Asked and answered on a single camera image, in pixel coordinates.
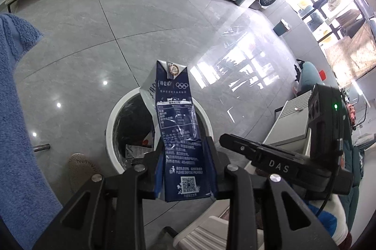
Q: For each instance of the teal sofa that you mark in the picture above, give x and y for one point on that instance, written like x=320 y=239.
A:
x=354 y=179

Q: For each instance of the person's right forearm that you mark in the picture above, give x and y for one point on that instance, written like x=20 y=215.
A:
x=327 y=222

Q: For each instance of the silver foil wrapper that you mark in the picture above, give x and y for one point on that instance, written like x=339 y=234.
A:
x=135 y=150

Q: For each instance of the white round trash bin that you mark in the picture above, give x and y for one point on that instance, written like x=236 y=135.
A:
x=113 y=128

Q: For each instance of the small teal bin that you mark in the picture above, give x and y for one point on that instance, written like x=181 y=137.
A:
x=281 y=29

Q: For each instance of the beige patterned cloth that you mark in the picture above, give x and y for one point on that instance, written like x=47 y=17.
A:
x=349 y=56

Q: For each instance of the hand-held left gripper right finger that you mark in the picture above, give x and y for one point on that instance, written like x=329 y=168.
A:
x=210 y=157

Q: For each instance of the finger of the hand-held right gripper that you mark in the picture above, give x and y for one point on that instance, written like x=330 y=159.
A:
x=235 y=143

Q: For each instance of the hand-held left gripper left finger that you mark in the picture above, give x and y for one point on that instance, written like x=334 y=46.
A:
x=159 y=175

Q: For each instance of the short metal rod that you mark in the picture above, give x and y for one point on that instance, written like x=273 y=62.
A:
x=41 y=147

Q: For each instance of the white ribbed chair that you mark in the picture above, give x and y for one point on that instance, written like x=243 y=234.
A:
x=202 y=233

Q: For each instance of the beige slipper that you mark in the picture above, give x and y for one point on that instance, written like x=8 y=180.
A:
x=80 y=169

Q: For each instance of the white box cabinet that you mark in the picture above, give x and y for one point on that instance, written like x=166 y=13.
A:
x=290 y=126

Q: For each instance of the dark blue milk carton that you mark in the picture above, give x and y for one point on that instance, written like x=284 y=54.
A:
x=176 y=135

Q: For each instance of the small red object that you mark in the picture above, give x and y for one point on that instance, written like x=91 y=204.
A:
x=322 y=75

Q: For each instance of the blue towel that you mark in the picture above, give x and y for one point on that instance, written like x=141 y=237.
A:
x=20 y=120

